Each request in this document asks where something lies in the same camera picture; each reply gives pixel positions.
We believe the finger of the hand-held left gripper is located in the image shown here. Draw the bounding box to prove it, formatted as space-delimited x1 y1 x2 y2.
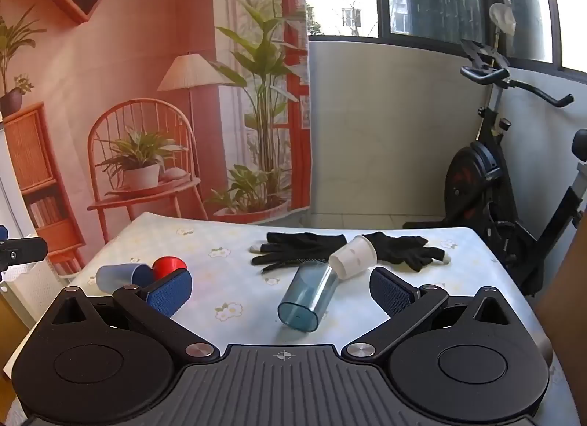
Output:
0 224 49 271

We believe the white lace cloth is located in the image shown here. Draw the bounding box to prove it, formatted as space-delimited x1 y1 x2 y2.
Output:
0 265 61 317

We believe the white cap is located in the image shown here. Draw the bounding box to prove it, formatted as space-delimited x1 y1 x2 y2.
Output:
489 3 517 37

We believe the red plastic cup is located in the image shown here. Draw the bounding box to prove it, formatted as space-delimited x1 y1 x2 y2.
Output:
151 256 189 282

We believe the white paper cup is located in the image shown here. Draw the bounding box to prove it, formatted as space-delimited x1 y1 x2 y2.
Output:
328 235 378 279

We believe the light blue plastic cup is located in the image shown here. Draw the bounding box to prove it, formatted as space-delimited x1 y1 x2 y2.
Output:
95 263 154 295

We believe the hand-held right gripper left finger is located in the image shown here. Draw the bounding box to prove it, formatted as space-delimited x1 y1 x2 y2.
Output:
43 269 221 363

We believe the transparent blue plastic cup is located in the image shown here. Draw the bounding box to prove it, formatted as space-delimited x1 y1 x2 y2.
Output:
277 262 340 333

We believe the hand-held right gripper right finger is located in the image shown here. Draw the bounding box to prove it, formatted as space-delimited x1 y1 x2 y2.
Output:
343 267 524 361

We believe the printed room backdrop cloth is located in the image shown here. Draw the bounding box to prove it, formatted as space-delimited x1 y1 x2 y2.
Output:
0 0 313 278

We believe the black glove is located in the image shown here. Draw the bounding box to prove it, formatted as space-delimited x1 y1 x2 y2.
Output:
362 232 451 272
251 232 348 273

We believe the black exercise bike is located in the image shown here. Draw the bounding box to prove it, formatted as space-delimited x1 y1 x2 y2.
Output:
402 38 587 298

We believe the brown cardboard panel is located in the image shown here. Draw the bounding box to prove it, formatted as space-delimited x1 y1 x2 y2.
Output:
534 210 587 426

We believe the floral tablecloth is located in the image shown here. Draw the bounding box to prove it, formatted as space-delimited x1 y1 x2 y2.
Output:
2 212 574 426

